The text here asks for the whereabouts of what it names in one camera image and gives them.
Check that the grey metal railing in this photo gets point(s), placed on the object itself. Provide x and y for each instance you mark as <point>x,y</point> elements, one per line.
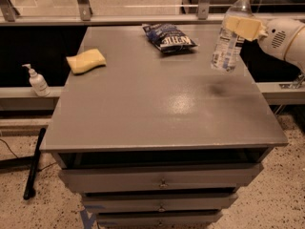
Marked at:
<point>128,12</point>

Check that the blue chips bag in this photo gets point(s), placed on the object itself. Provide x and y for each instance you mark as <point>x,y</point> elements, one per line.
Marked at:
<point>168,38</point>

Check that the middle grey drawer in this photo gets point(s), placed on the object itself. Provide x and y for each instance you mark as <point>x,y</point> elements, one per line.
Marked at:
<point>160,203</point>

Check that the black floor stand leg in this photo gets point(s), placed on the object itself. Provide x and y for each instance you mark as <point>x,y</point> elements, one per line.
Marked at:
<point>29,190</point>

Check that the top grey drawer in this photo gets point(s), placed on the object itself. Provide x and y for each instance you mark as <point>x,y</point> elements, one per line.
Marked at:
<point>160,178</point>

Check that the yellow sponge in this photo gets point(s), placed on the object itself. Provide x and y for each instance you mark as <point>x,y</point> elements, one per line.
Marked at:
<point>86,61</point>

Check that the blue floor tape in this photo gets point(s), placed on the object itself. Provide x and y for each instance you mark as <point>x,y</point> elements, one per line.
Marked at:
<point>89,219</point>

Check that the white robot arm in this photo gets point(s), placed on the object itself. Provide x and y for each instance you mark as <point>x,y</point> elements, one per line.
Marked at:
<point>282,38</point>

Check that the grey drawer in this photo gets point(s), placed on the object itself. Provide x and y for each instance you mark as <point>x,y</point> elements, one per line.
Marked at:
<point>160,203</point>
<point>157,219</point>
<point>160,178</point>

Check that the clear plastic water bottle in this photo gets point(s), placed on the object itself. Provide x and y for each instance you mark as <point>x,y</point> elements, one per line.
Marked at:
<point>228,45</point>

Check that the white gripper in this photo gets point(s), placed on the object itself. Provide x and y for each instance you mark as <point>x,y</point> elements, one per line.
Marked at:
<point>275,37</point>

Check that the white pump dispenser bottle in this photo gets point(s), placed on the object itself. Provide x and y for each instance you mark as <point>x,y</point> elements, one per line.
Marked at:
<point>37,81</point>

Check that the grey drawer cabinet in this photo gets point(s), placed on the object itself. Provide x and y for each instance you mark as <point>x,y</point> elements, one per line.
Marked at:
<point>145,109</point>

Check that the bottom grey drawer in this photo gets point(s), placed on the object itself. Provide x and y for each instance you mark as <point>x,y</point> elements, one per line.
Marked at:
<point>157,219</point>

